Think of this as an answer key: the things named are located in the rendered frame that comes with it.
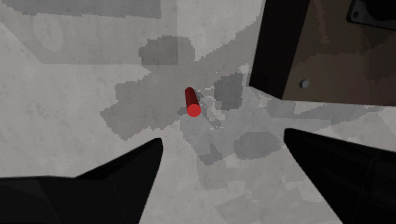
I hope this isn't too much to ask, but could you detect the red peg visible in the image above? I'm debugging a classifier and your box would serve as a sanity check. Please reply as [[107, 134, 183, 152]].
[[185, 87, 201, 117]]

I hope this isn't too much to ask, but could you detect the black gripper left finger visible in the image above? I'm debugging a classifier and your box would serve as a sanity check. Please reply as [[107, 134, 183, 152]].
[[0, 138, 163, 224]]

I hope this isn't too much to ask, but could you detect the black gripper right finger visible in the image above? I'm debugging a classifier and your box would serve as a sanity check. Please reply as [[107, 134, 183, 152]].
[[283, 128, 396, 224]]

